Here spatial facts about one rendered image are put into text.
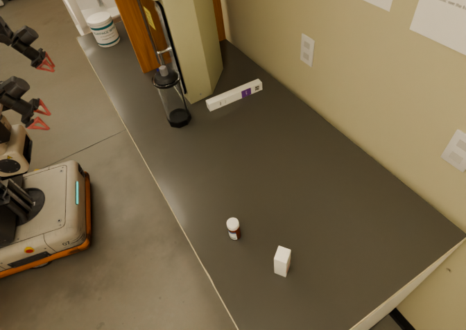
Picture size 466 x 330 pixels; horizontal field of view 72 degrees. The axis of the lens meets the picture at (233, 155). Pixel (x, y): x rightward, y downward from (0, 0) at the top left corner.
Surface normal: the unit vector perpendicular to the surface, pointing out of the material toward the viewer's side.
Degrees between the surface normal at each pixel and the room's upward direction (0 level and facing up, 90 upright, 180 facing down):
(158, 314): 0
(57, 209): 0
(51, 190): 0
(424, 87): 90
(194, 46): 90
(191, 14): 90
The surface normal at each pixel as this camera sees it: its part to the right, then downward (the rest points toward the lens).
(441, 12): -0.85, 0.46
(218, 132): -0.11, -0.63
